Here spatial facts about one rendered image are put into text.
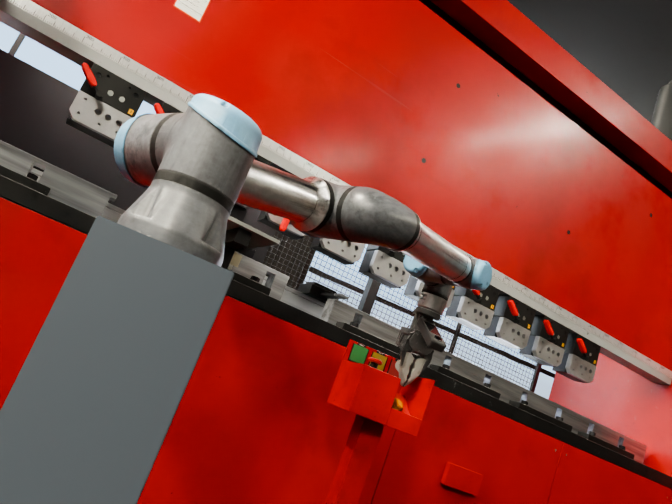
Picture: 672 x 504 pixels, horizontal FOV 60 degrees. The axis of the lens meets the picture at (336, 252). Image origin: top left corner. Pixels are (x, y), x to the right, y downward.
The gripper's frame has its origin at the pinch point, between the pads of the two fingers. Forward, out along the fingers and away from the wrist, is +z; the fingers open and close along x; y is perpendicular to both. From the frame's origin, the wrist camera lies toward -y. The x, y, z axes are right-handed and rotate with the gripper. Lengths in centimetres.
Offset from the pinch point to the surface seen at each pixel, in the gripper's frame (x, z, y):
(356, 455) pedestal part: 7.1, 21.3, -3.0
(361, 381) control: 14.8, 3.8, -6.5
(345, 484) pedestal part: 7.3, 28.7, -3.6
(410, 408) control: -4.4, 5.9, 0.5
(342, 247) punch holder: 19, -32, 36
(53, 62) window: 182, -110, 312
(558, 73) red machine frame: -42, -136, 51
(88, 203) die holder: 92, -11, 26
